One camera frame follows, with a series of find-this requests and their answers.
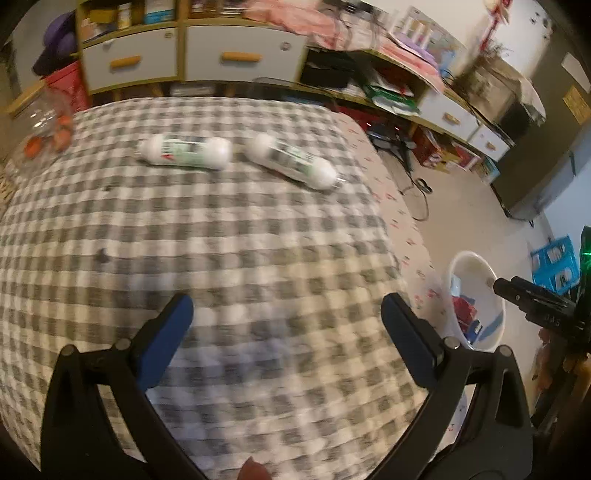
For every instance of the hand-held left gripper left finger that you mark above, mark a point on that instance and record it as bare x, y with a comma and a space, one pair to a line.
166, 344

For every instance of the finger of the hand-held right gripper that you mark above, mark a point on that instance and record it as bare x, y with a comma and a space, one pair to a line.
531, 295

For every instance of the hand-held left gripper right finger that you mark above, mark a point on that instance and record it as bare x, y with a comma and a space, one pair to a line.
408, 344

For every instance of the white plastic bin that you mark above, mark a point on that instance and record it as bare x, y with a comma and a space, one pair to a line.
473, 272

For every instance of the white bottle green label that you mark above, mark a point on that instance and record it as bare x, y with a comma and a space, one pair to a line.
184, 152
291, 161

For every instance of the person's right hand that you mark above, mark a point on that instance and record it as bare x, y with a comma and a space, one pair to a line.
545, 360

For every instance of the person's left hand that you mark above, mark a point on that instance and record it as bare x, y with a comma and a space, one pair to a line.
254, 470

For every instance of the blue plastic crate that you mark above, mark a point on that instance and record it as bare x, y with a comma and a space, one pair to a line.
556, 263

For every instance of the red packet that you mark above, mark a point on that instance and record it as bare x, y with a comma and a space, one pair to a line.
464, 314

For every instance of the grey white checked tablecloth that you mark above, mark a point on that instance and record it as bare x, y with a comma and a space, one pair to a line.
231, 240

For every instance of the blue picture box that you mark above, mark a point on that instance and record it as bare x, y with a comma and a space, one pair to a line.
490, 170

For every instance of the grey metal cabinet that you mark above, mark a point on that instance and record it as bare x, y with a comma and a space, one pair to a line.
535, 152

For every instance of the cartoon print cardboard box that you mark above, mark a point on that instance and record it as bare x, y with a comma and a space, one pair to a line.
427, 145

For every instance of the yellow notice sign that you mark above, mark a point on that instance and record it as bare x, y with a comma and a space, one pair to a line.
577, 104

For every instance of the green white bag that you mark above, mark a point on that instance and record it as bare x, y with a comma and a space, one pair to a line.
392, 97

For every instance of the clear jar with orange fruit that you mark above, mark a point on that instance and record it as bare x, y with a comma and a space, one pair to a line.
44, 124

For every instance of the pink white patterned cloth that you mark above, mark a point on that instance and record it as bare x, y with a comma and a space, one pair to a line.
411, 60

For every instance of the red box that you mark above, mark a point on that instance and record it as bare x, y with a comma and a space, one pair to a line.
69, 87

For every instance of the red hanging ornament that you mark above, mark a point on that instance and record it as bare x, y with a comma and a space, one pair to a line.
495, 18

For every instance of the black box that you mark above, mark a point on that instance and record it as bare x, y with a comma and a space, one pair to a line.
328, 69

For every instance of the long yellow white cabinet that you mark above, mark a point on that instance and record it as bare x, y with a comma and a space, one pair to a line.
240, 41

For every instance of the purple cloth hat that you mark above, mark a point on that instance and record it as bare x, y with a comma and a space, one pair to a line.
57, 46

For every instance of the red picture white frame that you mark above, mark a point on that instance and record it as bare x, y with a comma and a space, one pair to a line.
466, 157

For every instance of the wall poster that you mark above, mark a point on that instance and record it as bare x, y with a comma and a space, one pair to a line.
425, 32

